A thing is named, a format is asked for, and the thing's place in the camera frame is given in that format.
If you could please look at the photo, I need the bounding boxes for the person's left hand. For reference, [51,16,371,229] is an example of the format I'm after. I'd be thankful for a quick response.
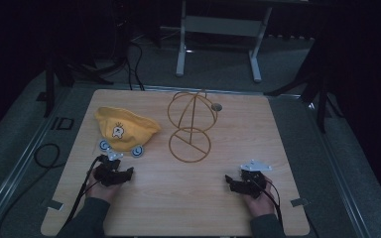
[84,170,124,203]

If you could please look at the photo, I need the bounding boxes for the hand-held gripper cable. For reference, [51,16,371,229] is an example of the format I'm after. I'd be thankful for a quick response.
[62,156,103,229]
[259,178,285,230]

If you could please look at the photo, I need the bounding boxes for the grey tape piece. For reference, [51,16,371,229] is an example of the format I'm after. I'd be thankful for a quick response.
[290,196,311,208]
[47,199,64,212]

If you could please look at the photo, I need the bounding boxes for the black looped floor cable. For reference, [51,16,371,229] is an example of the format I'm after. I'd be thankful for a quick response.
[0,142,63,238]

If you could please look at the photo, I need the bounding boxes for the black tripod stand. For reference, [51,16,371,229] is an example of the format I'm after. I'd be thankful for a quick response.
[43,49,115,119]
[263,29,344,135]

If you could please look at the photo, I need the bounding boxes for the right hand-held gripper cable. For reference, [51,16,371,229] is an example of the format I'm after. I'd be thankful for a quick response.
[259,178,285,230]

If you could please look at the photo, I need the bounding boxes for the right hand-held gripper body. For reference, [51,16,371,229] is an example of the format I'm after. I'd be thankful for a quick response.
[239,160,274,200]

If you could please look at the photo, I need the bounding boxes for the round blue white badge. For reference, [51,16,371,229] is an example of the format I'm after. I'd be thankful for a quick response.
[130,145,145,159]
[98,139,111,153]

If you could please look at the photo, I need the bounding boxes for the yellow hat with cartoon print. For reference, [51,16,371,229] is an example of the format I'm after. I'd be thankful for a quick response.
[94,106,163,153]

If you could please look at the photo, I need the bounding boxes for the person's right hand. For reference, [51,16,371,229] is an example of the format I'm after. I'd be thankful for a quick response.
[243,176,276,218]

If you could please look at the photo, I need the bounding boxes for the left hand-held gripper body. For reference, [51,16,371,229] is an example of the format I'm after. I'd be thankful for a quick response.
[93,148,125,187]

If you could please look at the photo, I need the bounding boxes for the black hanging cables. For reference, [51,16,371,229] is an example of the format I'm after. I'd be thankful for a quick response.
[124,36,147,92]

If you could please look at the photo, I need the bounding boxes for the left hand-held gripper cable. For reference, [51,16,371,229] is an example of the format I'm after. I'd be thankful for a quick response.
[62,156,103,229]

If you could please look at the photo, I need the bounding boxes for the white metal table frame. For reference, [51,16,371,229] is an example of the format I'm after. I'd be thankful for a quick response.
[174,0,274,83]

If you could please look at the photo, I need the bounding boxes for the gold wire hat stand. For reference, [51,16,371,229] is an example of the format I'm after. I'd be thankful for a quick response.
[167,88,219,164]

